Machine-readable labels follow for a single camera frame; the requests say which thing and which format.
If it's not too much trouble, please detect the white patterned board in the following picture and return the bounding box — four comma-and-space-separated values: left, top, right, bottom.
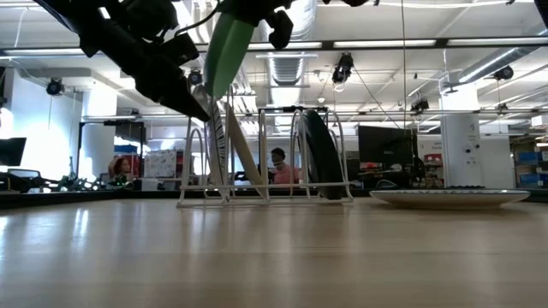
143, 149, 178, 179

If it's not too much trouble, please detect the white wire dish rack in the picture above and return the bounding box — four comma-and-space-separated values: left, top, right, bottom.
176, 84, 355, 210

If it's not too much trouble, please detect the black aluminium table frame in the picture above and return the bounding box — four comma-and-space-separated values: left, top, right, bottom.
0, 187, 548, 210

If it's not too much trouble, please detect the silver ventilation duct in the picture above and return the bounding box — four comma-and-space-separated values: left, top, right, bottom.
259, 0, 319, 86

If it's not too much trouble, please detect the blue white striped plate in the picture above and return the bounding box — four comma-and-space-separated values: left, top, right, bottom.
206, 100, 229, 196

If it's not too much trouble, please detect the dark teal plate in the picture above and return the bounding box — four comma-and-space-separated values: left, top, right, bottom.
298, 109, 346, 201

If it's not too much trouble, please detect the black monitor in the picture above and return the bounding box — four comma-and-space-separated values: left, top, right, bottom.
0, 136, 27, 168
358, 125, 419, 162

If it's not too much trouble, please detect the green plate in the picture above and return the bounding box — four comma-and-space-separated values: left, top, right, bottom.
203, 12, 257, 100

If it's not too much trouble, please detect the yellow patterned plate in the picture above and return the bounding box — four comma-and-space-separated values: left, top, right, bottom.
223, 102, 265, 192

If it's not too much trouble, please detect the floral patterned plate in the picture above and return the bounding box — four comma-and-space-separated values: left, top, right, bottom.
369, 188, 532, 210

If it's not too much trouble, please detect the person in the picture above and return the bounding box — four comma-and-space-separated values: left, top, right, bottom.
269, 147, 301, 186
108, 156, 134, 181

